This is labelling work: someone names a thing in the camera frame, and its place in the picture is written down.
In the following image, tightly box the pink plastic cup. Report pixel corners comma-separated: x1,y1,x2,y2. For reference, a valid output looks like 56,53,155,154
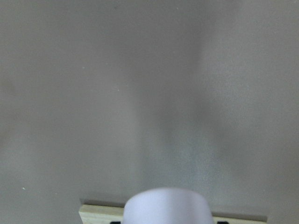
122,188,214,224

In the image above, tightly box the bamboo cutting board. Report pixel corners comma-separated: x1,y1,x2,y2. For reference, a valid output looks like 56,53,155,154
79,204,267,224

